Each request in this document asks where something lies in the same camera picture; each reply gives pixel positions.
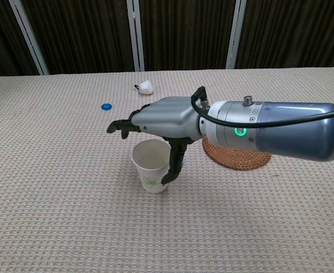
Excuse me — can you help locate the right black and grey robot hand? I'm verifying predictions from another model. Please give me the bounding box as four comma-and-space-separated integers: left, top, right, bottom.
106, 96, 202, 186

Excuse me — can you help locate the white paper cup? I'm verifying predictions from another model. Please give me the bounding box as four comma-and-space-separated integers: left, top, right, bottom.
131, 139, 172, 195

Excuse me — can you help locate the round brown woven coaster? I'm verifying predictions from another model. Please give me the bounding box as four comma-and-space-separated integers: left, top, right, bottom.
202, 136, 272, 171

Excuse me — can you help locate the white fluffy ball with hook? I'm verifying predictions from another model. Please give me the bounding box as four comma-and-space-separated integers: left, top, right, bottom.
133, 80, 154, 95

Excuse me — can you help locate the beige woven tablecloth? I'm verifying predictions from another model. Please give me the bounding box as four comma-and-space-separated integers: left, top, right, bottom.
0, 67, 334, 273

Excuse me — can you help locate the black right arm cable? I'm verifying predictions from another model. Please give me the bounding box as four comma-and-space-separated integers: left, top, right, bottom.
190, 86, 334, 127

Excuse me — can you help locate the grey metal partition post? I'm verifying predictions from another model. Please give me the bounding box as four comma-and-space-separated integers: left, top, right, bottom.
9, 0, 49, 76
126, 0, 145, 72
225, 0, 248, 69

